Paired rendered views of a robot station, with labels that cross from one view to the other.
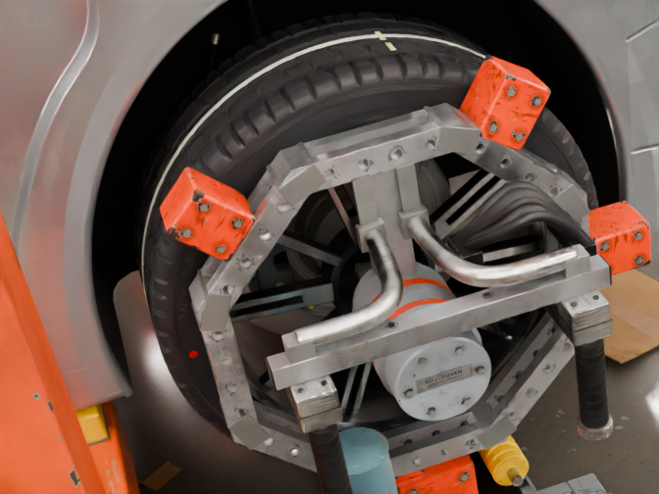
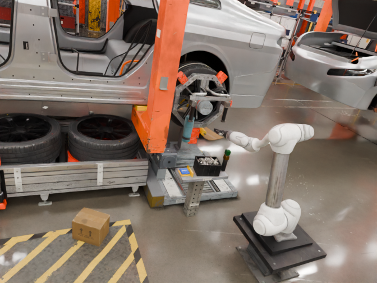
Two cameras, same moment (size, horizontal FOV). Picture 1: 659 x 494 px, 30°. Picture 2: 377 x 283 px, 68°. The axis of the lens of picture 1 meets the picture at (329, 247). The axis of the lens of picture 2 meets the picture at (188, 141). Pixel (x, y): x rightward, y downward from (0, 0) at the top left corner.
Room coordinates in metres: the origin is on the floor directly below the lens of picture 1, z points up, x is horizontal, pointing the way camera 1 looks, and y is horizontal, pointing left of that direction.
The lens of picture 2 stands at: (-1.13, 0.75, 1.74)
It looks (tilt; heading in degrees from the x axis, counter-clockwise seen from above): 27 degrees down; 342
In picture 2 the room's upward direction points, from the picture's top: 12 degrees clockwise
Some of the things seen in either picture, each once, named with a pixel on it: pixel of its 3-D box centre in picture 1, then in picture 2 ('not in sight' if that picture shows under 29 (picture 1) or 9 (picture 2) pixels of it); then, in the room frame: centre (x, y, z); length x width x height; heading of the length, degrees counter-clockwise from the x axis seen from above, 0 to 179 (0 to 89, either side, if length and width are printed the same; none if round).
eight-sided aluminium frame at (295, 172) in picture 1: (400, 308); (199, 101); (1.37, -0.08, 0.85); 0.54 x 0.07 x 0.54; 99
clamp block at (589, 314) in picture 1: (576, 305); (225, 103); (1.19, -0.28, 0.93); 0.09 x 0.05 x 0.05; 9
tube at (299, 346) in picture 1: (333, 264); (198, 87); (1.23, 0.00, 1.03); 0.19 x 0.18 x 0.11; 9
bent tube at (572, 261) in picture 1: (487, 218); (217, 88); (1.27, -0.20, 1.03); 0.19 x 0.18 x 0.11; 9
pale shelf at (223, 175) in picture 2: not in sight; (202, 173); (0.74, -0.03, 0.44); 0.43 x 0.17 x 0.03; 99
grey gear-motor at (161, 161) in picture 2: not in sight; (161, 156); (1.29, 0.22, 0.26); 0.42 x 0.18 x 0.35; 9
